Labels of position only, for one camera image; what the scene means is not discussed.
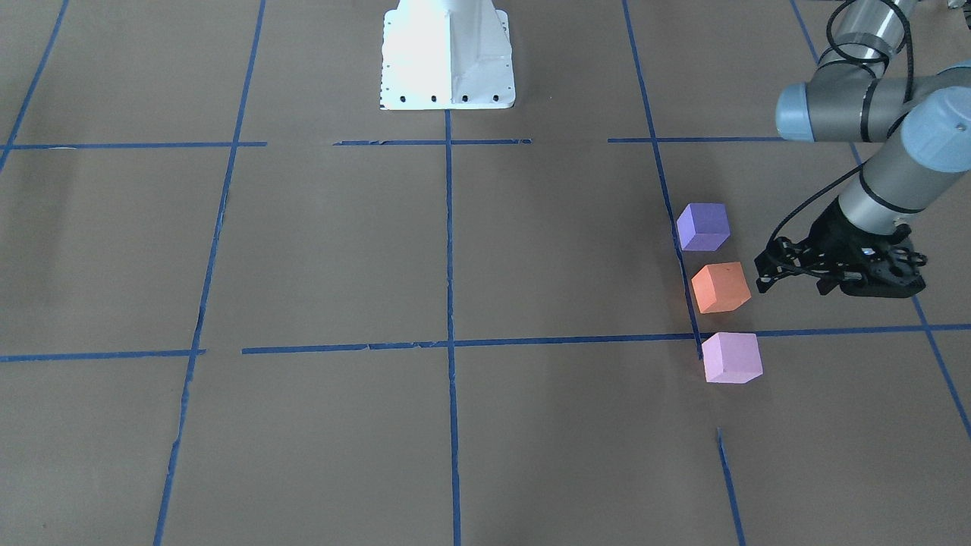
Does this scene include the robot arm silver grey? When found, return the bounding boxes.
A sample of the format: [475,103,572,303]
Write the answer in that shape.
[755,1,970,298]

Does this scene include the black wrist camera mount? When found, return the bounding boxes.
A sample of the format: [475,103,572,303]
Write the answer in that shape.
[816,239,927,300]

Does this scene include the white pedestal column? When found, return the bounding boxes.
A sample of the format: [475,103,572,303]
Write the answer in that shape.
[379,1,517,111]

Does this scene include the orange foam cube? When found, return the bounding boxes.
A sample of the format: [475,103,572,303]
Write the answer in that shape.
[690,262,752,314]

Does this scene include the pink foam cube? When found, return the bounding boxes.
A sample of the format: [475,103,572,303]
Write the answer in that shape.
[702,332,764,384]

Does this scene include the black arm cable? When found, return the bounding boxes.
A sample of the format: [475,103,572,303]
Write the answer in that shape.
[754,0,919,295]

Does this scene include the purple foam cube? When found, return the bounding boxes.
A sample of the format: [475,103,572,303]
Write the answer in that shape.
[676,202,731,252]

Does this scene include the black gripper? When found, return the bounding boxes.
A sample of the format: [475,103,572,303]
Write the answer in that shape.
[797,201,911,277]

